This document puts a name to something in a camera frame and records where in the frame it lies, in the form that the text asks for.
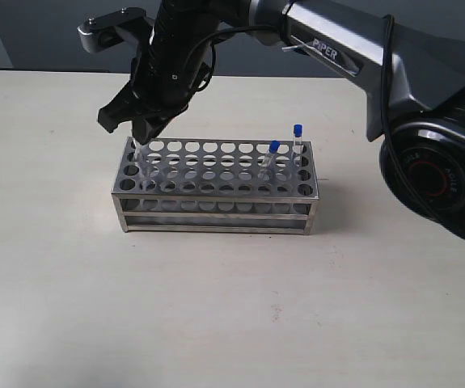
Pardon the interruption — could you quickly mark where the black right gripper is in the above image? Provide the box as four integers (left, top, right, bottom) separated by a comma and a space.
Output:
97, 1, 216, 145

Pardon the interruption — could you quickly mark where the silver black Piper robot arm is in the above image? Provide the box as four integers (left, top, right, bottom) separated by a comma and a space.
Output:
78, 1, 465, 240

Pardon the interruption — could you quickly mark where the stainless steel test tube rack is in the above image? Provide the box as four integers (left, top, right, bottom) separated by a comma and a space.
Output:
112, 137, 319, 234

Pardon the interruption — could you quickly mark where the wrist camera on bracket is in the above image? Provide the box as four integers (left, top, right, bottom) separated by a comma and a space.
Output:
78, 7, 154, 53

